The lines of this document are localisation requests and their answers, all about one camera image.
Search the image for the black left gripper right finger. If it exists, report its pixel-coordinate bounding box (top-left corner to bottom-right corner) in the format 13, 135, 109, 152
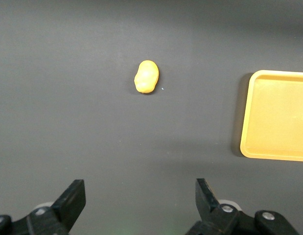
185, 178, 300, 235

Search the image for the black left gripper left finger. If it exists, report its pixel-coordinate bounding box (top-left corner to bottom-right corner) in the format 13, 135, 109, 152
0, 179, 87, 235

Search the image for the yellow plastic tray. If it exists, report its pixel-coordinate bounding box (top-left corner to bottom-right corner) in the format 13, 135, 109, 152
239, 70, 303, 163

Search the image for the yellow potato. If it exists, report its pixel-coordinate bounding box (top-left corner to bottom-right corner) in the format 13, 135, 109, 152
134, 60, 160, 95

